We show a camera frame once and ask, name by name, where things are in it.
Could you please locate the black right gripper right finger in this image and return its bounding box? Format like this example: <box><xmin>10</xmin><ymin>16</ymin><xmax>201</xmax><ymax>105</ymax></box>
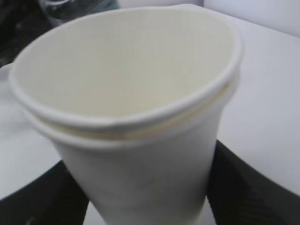
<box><xmin>207</xmin><ymin>141</ymin><xmax>300</xmax><ymax>225</ymax></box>

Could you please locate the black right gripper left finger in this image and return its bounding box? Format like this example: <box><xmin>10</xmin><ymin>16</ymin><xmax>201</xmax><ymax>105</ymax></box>
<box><xmin>0</xmin><ymin>161</ymin><xmax>89</xmax><ymax>225</ymax></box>

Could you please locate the white paper cup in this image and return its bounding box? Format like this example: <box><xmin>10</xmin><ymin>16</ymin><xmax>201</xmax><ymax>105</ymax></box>
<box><xmin>9</xmin><ymin>6</ymin><xmax>243</xmax><ymax>225</ymax></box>

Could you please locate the clear water bottle green label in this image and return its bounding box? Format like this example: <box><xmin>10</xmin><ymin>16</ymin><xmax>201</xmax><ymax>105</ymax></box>
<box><xmin>38</xmin><ymin>0</ymin><xmax>120</xmax><ymax>27</ymax></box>

